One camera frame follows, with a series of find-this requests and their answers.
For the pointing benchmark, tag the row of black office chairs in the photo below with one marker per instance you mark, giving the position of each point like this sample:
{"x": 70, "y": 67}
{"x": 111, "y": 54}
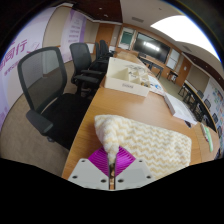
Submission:
{"x": 103, "y": 50}

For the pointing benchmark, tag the colourful wall posters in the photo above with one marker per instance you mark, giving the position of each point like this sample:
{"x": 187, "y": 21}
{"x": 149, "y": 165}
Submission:
{"x": 216, "y": 103}

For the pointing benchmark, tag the brown wooden door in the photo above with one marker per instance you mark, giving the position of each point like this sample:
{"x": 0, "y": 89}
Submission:
{"x": 105, "y": 35}
{"x": 184, "y": 71}

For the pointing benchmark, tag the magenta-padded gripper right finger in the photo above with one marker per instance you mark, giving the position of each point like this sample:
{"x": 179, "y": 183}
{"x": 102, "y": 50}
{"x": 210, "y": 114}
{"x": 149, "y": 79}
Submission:
{"x": 133, "y": 171}

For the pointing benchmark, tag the black mesh office chair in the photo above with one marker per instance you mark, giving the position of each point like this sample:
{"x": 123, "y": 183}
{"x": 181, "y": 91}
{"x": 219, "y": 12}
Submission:
{"x": 63, "y": 113}
{"x": 81, "y": 56}

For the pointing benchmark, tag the black-legged wooden desk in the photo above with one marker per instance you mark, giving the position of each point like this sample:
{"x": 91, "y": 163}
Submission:
{"x": 151, "y": 61}

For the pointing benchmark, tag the white pen box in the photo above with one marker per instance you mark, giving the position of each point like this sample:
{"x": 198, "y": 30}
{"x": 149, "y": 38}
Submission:
{"x": 202, "y": 130}

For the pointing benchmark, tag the green framed wall board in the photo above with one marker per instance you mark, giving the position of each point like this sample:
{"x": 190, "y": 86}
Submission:
{"x": 126, "y": 38}

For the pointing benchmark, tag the purple wall banner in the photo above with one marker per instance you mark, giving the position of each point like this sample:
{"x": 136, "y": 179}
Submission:
{"x": 73, "y": 33}

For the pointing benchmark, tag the thick white book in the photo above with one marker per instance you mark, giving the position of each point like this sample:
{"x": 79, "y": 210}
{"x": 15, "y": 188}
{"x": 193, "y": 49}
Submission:
{"x": 180, "y": 108}

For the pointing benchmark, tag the small wooden desk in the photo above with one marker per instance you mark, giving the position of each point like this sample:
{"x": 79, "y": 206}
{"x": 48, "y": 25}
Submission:
{"x": 172, "y": 73}

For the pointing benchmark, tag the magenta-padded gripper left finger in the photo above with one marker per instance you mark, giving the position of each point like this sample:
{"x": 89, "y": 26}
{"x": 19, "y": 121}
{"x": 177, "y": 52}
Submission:
{"x": 93, "y": 171}

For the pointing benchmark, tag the row of desks with chairs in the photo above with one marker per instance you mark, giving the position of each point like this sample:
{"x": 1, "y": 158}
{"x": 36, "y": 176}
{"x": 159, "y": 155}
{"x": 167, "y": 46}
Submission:
{"x": 196, "y": 98}

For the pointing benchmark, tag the green booklet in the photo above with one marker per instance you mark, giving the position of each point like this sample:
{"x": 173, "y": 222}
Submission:
{"x": 208, "y": 138}

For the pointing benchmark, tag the small white and blue box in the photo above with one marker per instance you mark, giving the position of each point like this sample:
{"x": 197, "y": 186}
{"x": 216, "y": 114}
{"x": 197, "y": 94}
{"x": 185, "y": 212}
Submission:
{"x": 156, "y": 90}

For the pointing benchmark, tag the white wall board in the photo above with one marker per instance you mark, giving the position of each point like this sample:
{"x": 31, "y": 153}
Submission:
{"x": 172, "y": 59}

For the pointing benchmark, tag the large black wall screen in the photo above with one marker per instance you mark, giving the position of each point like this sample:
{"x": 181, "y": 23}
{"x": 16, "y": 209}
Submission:
{"x": 151, "y": 46}

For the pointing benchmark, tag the large ceiling light panel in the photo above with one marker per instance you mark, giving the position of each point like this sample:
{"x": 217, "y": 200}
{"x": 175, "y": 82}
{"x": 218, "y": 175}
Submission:
{"x": 181, "y": 31}

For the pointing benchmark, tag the cream zigzag towel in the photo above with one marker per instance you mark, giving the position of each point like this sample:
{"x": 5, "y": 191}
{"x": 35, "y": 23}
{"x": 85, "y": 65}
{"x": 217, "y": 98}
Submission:
{"x": 150, "y": 143}

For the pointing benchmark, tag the white printed paper sheet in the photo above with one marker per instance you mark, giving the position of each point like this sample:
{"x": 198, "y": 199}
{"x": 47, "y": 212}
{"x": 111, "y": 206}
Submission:
{"x": 154, "y": 81}

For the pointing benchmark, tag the white open cardboard box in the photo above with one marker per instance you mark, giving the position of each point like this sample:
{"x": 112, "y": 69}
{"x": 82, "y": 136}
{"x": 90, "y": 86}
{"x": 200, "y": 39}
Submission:
{"x": 116, "y": 75}

